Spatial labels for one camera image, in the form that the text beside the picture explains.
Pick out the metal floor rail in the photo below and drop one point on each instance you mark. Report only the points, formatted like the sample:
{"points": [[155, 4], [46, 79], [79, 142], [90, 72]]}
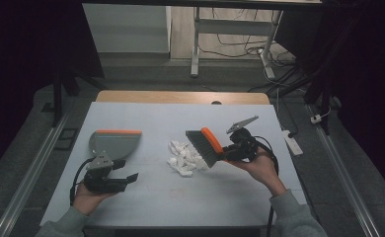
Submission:
{"points": [[29, 179], [342, 173]]}

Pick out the wooden table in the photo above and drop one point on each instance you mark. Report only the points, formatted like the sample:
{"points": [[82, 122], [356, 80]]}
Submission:
{"points": [[164, 97]]}

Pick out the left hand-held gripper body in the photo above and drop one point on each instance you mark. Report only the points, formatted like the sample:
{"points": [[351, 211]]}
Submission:
{"points": [[99, 162]]}

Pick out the black metal stand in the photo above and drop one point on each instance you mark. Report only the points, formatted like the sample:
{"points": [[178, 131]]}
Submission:
{"points": [[57, 98], [325, 98]]}

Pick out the white power strip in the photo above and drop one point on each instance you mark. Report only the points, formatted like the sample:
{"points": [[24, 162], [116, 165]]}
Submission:
{"points": [[294, 146]]}

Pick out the dark curtain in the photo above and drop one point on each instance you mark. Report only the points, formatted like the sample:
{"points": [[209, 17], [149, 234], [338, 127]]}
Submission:
{"points": [[22, 59], [365, 82]]}

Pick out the white metal desk frame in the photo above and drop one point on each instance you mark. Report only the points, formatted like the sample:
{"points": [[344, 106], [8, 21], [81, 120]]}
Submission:
{"points": [[233, 27]]}

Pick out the orange brush with grey bristles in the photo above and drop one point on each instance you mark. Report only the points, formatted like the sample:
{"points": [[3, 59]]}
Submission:
{"points": [[202, 148]]}

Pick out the white cabinet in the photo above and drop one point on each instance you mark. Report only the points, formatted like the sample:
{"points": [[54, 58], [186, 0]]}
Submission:
{"points": [[128, 28]]}

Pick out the person's left hand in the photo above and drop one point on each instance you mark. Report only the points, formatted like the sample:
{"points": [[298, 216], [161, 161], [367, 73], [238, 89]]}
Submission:
{"points": [[87, 200]]}

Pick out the pile of white paper scraps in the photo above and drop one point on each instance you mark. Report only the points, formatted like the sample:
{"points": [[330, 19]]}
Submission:
{"points": [[184, 161]]}

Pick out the pale grey table mat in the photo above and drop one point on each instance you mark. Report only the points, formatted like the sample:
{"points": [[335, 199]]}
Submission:
{"points": [[147, 113]]}

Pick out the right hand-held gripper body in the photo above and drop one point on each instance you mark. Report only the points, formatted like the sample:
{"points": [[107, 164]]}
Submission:
{"points": [[245, 143]]}

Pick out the grey dustpan with orange edge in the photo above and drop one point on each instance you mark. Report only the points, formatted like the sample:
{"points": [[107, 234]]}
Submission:
{"points": [[118, 143]]}

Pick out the person's right hand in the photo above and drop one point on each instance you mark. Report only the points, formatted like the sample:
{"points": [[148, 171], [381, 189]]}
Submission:
{"points": [[263, 168]]}

